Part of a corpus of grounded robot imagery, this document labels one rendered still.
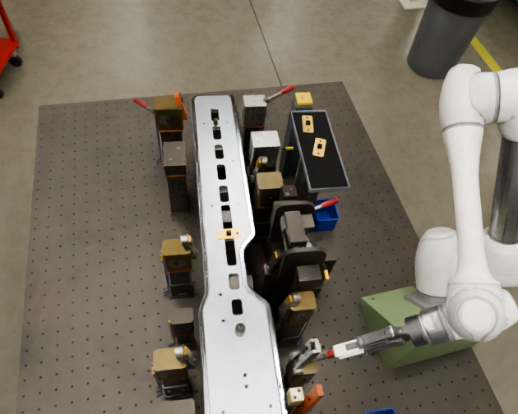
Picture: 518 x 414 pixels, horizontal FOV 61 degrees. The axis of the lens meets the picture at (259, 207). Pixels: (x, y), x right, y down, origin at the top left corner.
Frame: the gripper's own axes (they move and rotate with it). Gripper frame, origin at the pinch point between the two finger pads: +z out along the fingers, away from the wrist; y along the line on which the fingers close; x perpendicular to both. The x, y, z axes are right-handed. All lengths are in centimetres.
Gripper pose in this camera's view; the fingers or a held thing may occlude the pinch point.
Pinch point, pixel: (348, 349)
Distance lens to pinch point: 123.8
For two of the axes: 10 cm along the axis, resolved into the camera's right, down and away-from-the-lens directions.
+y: -4.6, -4.4, -7.7
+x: 1.4, 8.2, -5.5
